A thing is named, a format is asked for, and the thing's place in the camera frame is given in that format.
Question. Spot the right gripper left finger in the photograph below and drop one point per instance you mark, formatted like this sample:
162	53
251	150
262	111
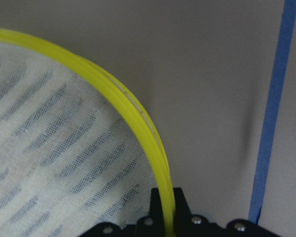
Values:
152	224

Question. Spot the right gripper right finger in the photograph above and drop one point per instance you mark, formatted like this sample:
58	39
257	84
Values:
187	224

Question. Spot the yellow steamer tray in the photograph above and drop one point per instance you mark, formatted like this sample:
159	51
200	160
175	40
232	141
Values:
76	146

